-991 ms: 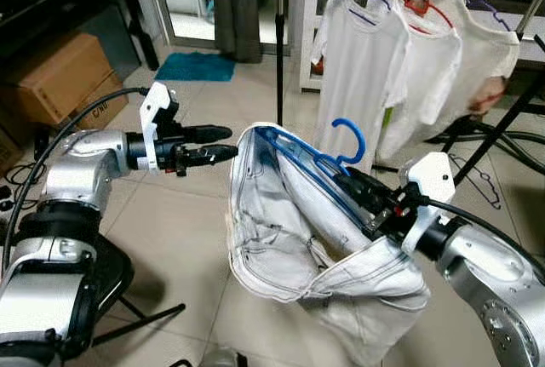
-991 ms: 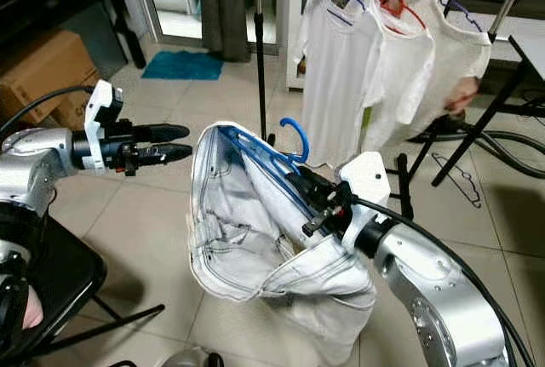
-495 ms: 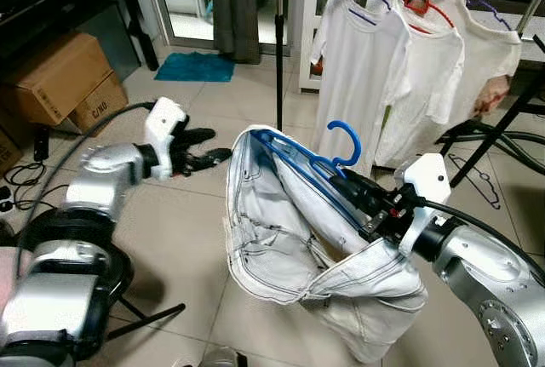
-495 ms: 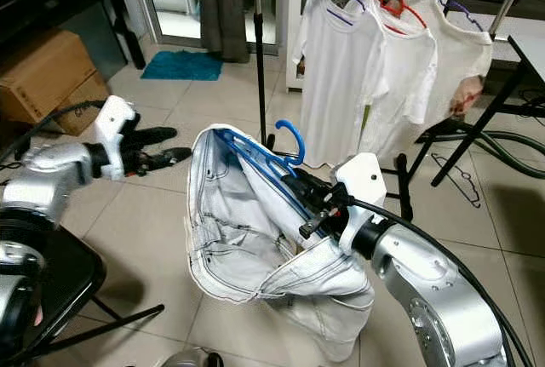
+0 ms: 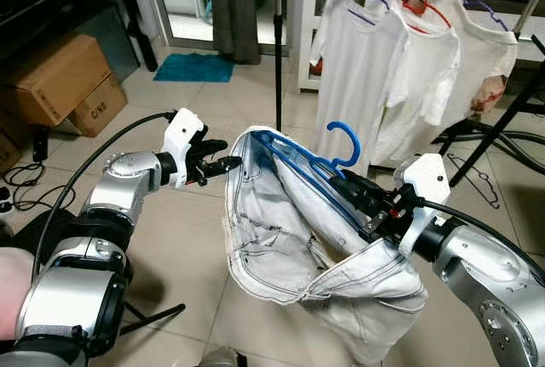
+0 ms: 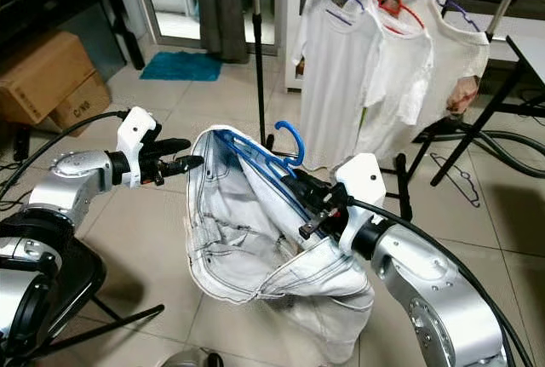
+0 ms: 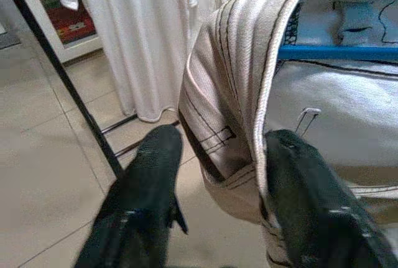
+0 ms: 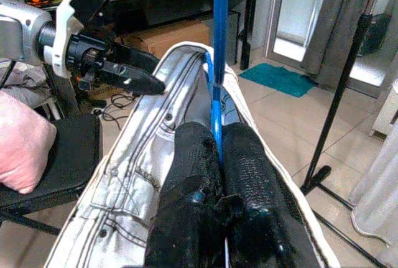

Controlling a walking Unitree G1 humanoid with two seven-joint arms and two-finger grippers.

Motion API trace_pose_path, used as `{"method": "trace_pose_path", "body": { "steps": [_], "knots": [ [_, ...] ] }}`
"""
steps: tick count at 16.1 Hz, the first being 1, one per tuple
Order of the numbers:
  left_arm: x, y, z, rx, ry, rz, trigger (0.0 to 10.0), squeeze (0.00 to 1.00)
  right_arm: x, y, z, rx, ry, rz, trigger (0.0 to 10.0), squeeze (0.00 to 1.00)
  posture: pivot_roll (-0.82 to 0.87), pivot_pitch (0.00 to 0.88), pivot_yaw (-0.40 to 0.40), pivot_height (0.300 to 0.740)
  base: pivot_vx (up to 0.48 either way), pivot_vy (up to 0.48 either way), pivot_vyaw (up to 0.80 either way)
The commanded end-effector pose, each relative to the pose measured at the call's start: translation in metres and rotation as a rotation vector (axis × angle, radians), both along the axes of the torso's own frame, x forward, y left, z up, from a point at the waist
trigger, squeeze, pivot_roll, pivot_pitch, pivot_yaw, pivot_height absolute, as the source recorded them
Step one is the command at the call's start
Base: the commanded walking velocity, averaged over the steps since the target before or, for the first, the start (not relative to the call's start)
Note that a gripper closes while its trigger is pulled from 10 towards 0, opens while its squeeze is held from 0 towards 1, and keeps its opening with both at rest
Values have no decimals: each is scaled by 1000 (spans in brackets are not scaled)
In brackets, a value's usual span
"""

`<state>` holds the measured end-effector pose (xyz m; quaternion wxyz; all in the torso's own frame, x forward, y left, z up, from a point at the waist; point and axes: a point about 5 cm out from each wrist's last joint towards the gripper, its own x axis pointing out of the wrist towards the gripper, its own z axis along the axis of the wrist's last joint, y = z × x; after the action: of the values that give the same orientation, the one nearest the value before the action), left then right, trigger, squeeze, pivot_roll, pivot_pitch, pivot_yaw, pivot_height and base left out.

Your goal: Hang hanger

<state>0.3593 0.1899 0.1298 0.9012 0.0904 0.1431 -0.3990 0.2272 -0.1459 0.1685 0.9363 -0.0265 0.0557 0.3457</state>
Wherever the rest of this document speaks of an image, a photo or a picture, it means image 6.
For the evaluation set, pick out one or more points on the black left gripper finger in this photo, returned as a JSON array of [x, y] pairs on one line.
[[186, 164], [174, 146]]

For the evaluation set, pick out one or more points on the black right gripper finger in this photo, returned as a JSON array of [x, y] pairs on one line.
[[309, 200], [302, 180]]

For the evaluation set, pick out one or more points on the blue clothes hanger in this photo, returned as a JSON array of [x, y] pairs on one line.
[[301, 144]]

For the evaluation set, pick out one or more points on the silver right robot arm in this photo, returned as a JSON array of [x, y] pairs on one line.
[[426, 290]]

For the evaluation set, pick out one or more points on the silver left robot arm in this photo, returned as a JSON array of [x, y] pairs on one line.
[[85, 184]]

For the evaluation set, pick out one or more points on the teal floor mat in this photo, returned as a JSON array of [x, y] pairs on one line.
[[180, 65]]

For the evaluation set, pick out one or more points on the small printed cardboard box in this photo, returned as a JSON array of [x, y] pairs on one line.
[[85, 107]]

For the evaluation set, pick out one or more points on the plain long white shirt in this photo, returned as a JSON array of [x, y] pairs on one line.
[[336, 69]]

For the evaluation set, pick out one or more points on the clothes rack upright pole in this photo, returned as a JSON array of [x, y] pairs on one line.
[[259, 60]]

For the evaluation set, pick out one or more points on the large brown cardboard box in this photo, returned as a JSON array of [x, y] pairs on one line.
[[43, 73]]

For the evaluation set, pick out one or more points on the grey curtain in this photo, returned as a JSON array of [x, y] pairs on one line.
[[221, 9]]

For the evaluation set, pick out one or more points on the sliding glass door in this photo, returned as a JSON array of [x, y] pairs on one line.
[[170, 1]]

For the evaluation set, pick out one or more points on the textured white shirt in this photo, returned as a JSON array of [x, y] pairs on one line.
[[404, 69]]

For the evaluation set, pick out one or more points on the grey robot leg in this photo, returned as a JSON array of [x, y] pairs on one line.
[[192, 358]]

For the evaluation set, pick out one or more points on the black desk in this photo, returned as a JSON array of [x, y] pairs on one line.
[[34, 1]]

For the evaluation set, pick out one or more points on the white shirt with picture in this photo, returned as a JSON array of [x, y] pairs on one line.
[[460, 43]]

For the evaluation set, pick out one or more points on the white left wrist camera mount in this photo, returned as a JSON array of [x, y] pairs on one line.
[[136, 141]]

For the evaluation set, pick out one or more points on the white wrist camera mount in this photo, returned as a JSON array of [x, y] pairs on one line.
[[362, 180], [136, 141]]

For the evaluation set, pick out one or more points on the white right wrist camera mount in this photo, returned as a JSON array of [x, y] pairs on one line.
[[362, 180]]

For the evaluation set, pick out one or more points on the black table leg frame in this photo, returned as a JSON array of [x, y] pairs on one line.
[[477, 129]]

